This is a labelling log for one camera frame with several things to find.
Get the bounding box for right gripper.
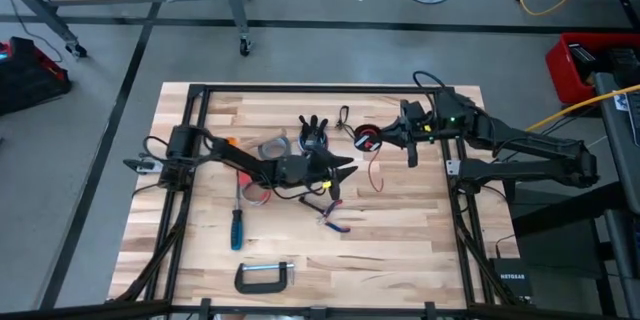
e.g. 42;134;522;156
379;99;437;169

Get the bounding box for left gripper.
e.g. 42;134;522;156
277;150;360;202

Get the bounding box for black plastic cord spool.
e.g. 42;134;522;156
353;124;384;154

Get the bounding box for wooden block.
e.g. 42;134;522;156
239;127;289;149

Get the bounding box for red tape dispenser with roll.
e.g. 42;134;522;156
235;169;274;208

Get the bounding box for black C-clamp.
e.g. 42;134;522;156
233;260;297;295

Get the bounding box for red plastic bin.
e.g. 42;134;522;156
545;32;640;107

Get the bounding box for black labelled box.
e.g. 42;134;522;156
568;43;598;66

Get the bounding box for white paper sticker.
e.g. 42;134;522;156
613;91;633;113

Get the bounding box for grey desk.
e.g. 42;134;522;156
512;72;640;320

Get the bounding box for black and red crate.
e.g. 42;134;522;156
0;35;74;117

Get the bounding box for multicolour ribbon cable bundle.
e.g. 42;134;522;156
297;114;331;154

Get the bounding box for small black looped cord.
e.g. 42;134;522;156
335;104;358;138

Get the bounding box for grey duct tape roll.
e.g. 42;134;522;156
257;134;293;162

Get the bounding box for red and blue handled pliers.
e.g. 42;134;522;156
314;198;353;235

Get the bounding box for blue handled screwdriver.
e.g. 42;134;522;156
229;169;245;252

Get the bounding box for black cable bundle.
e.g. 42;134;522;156
452;209;517;306
112;194;189;306

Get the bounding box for black Netgear network switch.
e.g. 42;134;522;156
489;257;534;302

